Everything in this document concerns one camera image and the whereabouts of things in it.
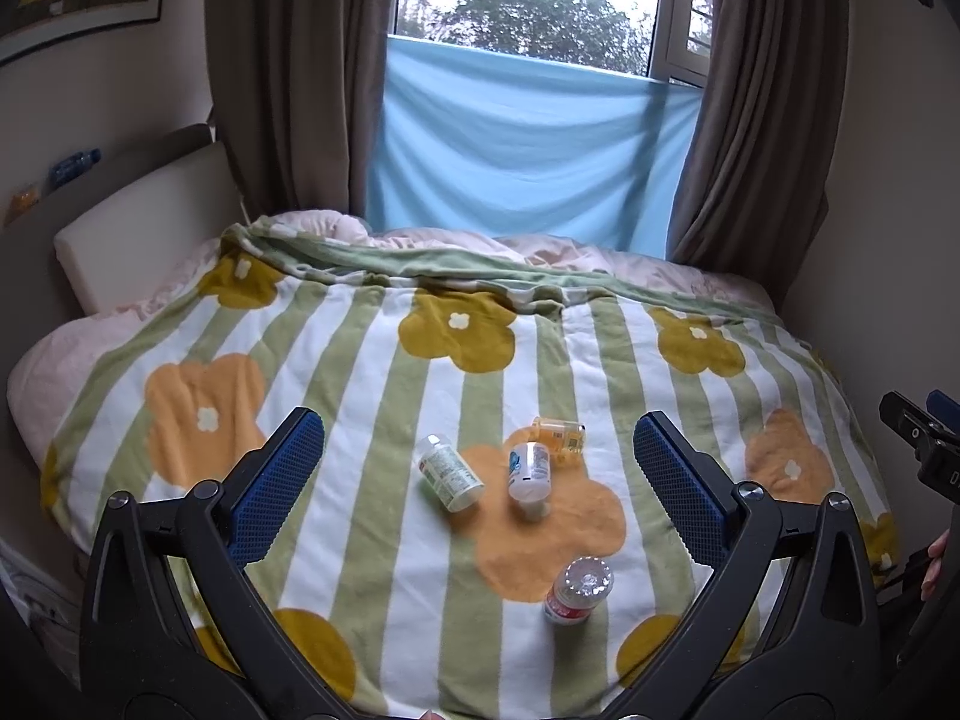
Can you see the blue plastic bottle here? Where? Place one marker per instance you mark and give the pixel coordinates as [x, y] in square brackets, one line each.
[75, 165]

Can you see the white pillow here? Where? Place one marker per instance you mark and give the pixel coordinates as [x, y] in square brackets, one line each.
[150, 217]

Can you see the striped floral blanket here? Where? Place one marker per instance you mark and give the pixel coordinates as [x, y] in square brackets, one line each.
[450, 390]

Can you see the white bottle green label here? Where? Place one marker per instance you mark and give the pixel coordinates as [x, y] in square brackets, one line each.
[448, 474]

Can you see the white window frame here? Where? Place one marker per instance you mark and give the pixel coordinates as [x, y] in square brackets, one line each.
[686, 11]

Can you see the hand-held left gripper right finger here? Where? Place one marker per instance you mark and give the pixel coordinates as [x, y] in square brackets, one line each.
[679, 487]

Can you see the person's right hand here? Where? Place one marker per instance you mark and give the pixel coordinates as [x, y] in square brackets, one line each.
[937, 562]

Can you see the brown curtain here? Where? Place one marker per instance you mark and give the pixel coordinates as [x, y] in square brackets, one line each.
[296, 75]
[761, 97]

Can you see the small orange packet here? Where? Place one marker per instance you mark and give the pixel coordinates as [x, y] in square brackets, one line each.
[22, 200]

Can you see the light blue cloth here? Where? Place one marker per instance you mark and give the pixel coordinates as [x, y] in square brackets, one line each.
[525, 150]

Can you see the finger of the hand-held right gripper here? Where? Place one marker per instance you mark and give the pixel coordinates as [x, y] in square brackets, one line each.
[904, 416]
[943, 403]

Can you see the clear bottle red label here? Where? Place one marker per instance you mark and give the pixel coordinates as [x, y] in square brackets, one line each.
[577, 589]

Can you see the white bottle blue label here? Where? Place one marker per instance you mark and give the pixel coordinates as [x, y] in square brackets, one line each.
[529, 471]

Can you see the orange bottle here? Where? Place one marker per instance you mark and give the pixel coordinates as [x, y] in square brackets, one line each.
[560, 435]

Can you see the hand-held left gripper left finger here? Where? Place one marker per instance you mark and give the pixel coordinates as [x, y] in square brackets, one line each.
[279, 476]

